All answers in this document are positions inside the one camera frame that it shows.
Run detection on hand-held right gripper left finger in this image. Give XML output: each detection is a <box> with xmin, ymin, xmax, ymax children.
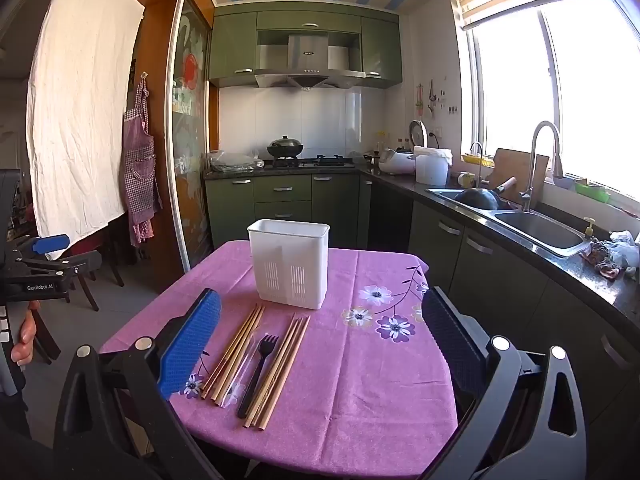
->
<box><xmin>54</xmin><ymin>287</ymin><xmax>223</xmax><ymax>480</ymax></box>

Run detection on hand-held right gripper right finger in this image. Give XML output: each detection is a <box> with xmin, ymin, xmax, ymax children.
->
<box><xmin>422</xmin><ymin>286</ymin><xmax>588</xmax><ymax>480</ymax></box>

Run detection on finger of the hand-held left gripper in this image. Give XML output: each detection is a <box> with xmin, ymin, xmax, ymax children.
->
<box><xmin>29</xmin><ymin>251</ymin><xmax>103</xmax><ymax>284</ymax></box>
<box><xmin>15</xmin><ymin>234</ymin><xmax>71</xmax><ymax>261</ymax></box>

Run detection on clear plastic spoon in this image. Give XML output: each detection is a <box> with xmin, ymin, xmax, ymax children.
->
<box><xmin>221</xmin><ymin>329</ymin><xmax>261</xmax><ymax>408</ymax></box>

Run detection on black plastic fork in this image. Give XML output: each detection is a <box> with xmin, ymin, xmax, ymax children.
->
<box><xmin>237</xmin><ymin>334</ymin><xmax>280</xmax><ymax>420</ymax></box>

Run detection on light bamboo chopstick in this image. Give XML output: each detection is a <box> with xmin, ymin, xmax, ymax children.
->
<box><xmin>260</xmin><ymin>314</ymin><xmax>312</xmax><ymax>432</ymax></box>
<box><xmin>254</xmin><ymin>315</ymin><xmax>307</xmax><ymax>430</ymax></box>
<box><xmin>243</xmin><ymin>314</ymin><xmax>297</xmax><ymax>428</ymax></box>
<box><xmin>248</xmin><ymin>315</ymin><xmax>302</xmax><ymax>427</ymax></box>

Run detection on white plastic utensil holder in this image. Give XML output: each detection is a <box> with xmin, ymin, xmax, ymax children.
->
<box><xmin>247</xmin><ymin>218</ymin><xmax>331</xmax><ymax>311</ymax></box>

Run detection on person's left hand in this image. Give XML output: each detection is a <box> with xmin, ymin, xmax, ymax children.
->
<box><xmin>10</xmin><ymin>300</ymin><xmax>41</xmax><ymax>367</ymax></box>

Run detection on red seat wooden chair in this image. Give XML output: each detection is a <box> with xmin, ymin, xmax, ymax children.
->
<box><xmin>65</xmin><ymin>220</ymin><xmax>126</xmax><ymax>311</ymax></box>

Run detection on purple floral tablecloth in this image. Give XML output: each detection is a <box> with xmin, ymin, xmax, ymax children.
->
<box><xmin>100</xmin><ymin>240</ymin><xmax>458</xmax><ymax>478</ymax></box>

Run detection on purple checked apron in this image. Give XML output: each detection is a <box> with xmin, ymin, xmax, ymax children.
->
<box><xmin>122</xmin><ymin>80</ymin><xmax>163</xmax><ymax>246</ymax></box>

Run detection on black stone countertop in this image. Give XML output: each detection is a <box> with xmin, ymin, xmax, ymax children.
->
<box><xmin>202</xmin><ymin>157</ymin><xmax>640</xmax><ymax>331</ymax></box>

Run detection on white hanging sheet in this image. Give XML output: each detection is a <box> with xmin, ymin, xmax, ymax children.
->
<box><xmin>25</xmin><ymin>0</ymin><xmax>146</xmax><ymax>261</ymax></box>

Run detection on stainless steel double sink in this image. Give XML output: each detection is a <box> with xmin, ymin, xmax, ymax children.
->
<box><xmin>427</xmin><ymin>187</ymin><xmax>593</xmax><ymax>259</ymax></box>

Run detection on crumpled cloth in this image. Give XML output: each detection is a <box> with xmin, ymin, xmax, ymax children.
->
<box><xmin>580</xmin><ymin>240</ymin><xmax>623</xmax><ymax>281</ymax></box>

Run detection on white plastic bucket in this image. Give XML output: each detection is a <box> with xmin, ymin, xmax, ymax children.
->
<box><xmin>414</xmin><ymin>146</ymin><xmax>453</xmax><ymax>186</ymax></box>

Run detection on sliding glass door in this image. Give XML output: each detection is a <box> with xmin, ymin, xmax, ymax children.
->
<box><xmin>165</xmin><ymin>0</ymin><xmax>211</xmax><ymax>271</ymax></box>

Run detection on small steel faucet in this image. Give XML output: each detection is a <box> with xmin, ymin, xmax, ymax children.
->
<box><xmin>469</xmin><ymin>141</ymin><xmax>486</xmax><ymax>188</ymax></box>

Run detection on plastic wrapped pan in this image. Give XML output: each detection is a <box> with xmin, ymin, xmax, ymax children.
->
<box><xmin>207</xmin><ymin>150</ymin><xmax>264</xmax><ymax>171</ymax></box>

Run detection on white rice cooker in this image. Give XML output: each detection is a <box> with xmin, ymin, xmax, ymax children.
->
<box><xmin>378</xmin><ymin>119</ymin><xmax>430</xmax><ymax>176</ymax></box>

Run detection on wooden cutting board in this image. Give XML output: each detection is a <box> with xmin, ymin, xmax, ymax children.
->
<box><xmin>487</xmin><ymin>147</ymin><xmax>550</xmax><ymax>201</ymax></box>

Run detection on white plastic bag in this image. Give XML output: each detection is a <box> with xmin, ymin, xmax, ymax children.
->
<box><xmin>607</xmin><ymin>230</ymin><xmax>640</xmax><ymax>276</ymax></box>

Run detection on green plastic dish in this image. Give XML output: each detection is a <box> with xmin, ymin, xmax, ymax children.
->
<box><xmin>574</xmin><ymin>180</ymin><xmax>612</xmax><ymax>204</ymax></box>

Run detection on condiment bottles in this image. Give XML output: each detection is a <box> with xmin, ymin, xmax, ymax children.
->
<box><xmin>372</xmin><ymin>130</ymin><xmax>408</xmax><ymax>157</ymax></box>

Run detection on black wok with lid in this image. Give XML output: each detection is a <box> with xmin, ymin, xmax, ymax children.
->
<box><xmin>266</xmin><ymin>135</ymin><xmax>305</xmax><ymax>159</ymax></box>

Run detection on black gas stove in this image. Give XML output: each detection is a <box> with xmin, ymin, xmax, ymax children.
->
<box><xmin>262</xmin><ymin>155</ymin><xmax>356</xmax><ymax>169</ymax></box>

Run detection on tall steel faucet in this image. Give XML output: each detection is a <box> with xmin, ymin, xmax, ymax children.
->
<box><xmin>519</xmin><ymin>121</ymin><xmax>565</xmax><ymax>212</ymax></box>

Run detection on hanging kitchen tools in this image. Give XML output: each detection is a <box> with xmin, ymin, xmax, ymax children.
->
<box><xmin>415</xmin><ymin>79</ymin><xmax>448</xmax><ymax>117</ymax></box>

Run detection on kitchen window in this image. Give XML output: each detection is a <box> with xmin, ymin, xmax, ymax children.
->
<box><xmin>460</xmin><ymin>0</ymin><xmax>640</xmax><ymax>201</ymax></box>

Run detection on steel range hood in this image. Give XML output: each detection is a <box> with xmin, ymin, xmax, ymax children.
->
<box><xmin>254</xmin><ymin>30</ymin><xmax>368</xmax><ymax>92</ymax></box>

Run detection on black wok with wooden handle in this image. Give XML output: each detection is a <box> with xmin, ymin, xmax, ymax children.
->
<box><xmin>452</xmin><ymin>176</ymin><xmax>518</xmax><ymax>212</ymax></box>

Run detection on green wall cabinet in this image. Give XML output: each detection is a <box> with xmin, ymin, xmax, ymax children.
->
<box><xmin>207</xmin><ymin>2</ymin><xmax>403</xmax><ymax>90</ymax></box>

